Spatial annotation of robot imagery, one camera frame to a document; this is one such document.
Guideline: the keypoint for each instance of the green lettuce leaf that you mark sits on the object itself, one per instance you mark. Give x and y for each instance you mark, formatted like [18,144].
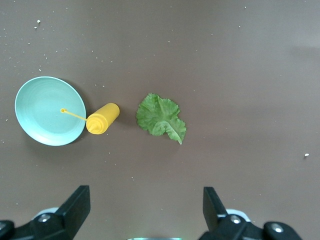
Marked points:
[160,115]

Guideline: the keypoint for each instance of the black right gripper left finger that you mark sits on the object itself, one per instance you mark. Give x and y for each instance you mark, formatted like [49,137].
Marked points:
[72,210]

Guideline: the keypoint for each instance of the yellow squeeze bottle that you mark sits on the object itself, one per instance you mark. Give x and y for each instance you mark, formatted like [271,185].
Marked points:
[105,117]

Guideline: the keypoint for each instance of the brown tablecloth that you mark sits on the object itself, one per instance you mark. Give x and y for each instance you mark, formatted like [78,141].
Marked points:
[200,62]

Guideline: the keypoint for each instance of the mint green plate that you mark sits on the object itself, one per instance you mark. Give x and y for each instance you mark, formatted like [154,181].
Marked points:
[45,112]

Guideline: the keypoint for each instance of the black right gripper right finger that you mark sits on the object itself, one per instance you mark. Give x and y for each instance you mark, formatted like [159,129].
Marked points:
[215,212]

